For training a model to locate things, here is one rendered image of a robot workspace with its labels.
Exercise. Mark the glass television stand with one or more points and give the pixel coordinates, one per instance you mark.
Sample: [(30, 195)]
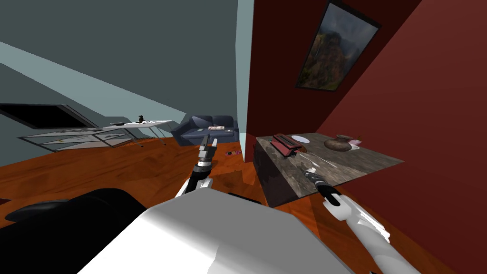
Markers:
[(80, 139)]

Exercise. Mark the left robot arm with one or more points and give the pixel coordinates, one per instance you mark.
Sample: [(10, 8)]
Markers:
[(57, 232)]

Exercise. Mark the white plate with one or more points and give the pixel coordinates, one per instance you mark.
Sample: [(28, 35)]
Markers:
[(300, 139)]

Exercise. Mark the black television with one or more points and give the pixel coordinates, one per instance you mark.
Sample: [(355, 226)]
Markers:
[(45, 116)]

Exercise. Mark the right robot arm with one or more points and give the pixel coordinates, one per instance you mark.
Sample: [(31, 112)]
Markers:
[(365, 228)]

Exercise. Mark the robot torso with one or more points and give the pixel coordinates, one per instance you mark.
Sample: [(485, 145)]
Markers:
[(213, 236)]

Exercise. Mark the dark blue sofa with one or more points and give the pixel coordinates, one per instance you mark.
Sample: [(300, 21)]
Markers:
[(205, 131)]

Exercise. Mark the framed landscape picture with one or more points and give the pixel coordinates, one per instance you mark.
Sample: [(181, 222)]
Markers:
[(335, 49)]

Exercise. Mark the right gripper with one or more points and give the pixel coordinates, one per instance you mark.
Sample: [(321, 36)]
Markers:
[(312, 177)]

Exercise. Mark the pink and white mug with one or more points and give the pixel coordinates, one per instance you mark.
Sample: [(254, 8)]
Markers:
[(355, 144)]

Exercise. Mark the brown round vase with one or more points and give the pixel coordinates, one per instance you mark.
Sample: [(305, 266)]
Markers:
[(337, 144)]

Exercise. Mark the dark stone table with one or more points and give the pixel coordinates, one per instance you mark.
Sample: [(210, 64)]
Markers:
[(354, 165)]

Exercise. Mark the red and black book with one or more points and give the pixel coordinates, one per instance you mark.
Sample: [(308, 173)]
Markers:
[(286, 144)]

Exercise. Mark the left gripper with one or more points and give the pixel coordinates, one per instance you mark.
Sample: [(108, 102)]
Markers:
[(206, 155)]

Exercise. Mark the silver cutlery piece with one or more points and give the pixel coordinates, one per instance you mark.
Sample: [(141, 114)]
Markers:
[(309, 160), (325, 160)]

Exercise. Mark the white side table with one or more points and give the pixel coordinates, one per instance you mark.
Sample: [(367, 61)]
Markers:
[(144, 124)]

